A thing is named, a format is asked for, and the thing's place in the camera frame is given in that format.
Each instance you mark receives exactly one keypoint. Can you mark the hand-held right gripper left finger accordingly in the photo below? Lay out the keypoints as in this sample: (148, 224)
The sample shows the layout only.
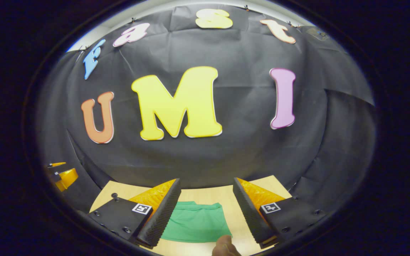
(162, 213)

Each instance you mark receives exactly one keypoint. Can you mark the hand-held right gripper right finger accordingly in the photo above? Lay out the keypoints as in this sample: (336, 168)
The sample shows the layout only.
(251, 213)

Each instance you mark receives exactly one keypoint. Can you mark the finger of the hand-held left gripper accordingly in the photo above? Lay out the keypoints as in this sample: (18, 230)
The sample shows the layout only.
(68, 177)
(57, 164)

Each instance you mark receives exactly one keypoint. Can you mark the green T-shirt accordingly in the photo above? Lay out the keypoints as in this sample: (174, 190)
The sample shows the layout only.
(198, 224)

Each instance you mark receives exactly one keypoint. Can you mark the black backdrop cloth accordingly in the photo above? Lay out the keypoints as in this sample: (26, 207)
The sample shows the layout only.
(244, 153)

